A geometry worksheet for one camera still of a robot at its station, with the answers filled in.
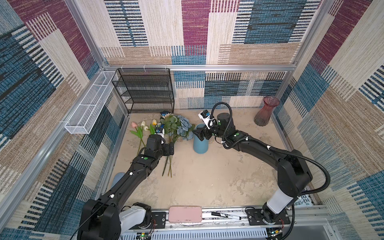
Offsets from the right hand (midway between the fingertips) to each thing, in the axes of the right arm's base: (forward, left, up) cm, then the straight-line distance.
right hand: (199, 126), depth 84 cm
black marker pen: (-40, -11, -20) cm, 46 cm away
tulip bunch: (+13, +42, -20) cm, 48 cm away
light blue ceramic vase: (-6, 0, -12) cm, 13 cm away
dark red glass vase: (+16, -44, -12) cm, 49 cm away
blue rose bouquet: (+8, +15, -9) cm, 19 cm away
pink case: (-39, +9, -21) cm, 45 cm away
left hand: (-5, +19, -6) cm, 20 cm away
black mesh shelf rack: (+37, +37, -2) cm, 52 cm away
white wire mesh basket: (+11, +68, -1) cm, 69 cm away
